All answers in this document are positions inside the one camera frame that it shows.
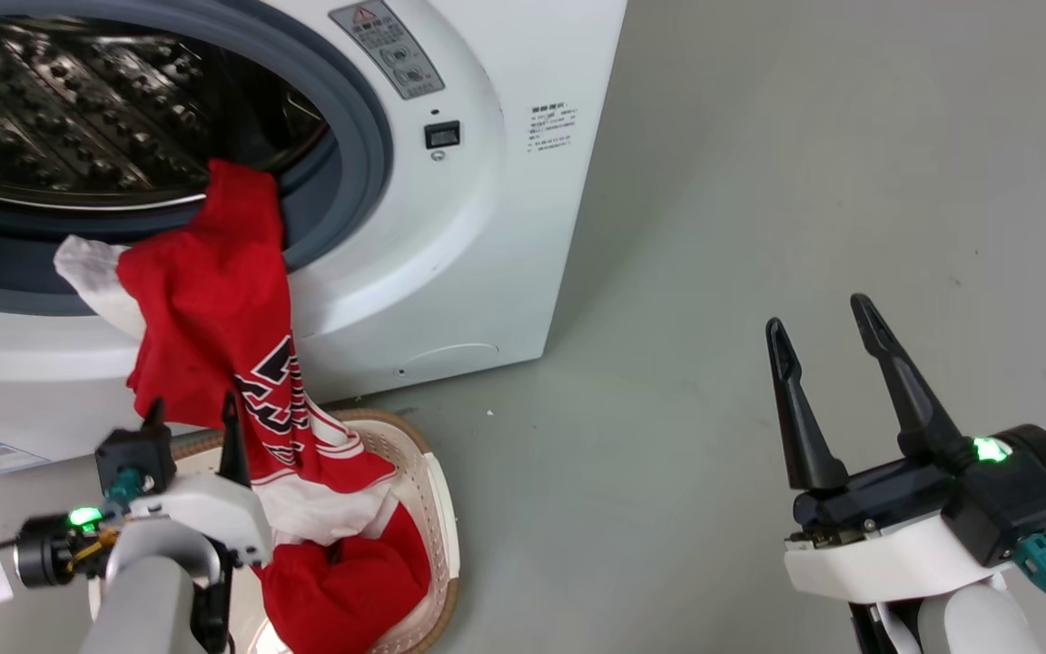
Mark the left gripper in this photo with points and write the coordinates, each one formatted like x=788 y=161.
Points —
x=205 y=513

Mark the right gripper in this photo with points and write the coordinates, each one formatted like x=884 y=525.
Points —
x=886 y=554

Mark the red sports jersey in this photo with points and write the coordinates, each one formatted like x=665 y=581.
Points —
x=214 y=300

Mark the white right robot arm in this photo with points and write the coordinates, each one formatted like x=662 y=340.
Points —
x=968 y=627

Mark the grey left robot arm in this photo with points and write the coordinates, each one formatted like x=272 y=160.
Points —
x=146 y=599

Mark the cream perforated laundry basket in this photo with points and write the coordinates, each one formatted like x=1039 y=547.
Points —
x=439 y=509

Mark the stainless steel washing machine drum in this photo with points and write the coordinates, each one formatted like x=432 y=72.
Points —
x=78 y=118

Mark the round white filter cover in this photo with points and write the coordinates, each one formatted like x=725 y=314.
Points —
x=446 y=361

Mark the grey rubber door gasket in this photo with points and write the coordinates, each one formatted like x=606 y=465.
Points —
x=360 y=173

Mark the white front-load washing machine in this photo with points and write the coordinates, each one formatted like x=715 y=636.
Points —
x=487 y=254

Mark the black square door latch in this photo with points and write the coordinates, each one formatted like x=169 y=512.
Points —
x=442 y=134

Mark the small printed text label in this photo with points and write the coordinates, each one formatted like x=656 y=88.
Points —
x=552 y=127

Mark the grey warning sticker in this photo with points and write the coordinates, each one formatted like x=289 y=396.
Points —
x=389 y=50

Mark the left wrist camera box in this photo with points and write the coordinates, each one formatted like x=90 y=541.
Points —
x=133 y=454

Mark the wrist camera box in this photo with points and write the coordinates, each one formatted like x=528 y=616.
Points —
x=133 y=454
x=995 y=522

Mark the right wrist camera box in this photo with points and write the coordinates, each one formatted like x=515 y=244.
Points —
x=995 y=522

